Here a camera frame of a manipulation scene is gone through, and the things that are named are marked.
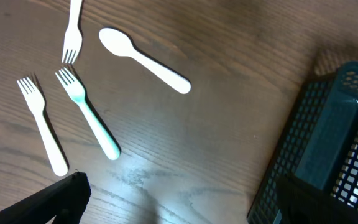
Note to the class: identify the dark green plastic basket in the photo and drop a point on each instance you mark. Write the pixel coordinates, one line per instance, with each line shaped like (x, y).
(319, 144)

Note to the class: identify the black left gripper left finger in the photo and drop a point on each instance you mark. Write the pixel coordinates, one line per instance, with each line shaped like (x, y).
(62, 202)

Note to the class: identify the thick white plastic spoon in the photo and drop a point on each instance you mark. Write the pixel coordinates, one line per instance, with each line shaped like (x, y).
(120, 44)

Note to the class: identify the white green-tinted plastic fork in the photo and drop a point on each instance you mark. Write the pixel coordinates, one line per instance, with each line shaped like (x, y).
(77, 94)

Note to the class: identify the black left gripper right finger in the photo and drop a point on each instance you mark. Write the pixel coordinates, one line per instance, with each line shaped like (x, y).
(301, 203)

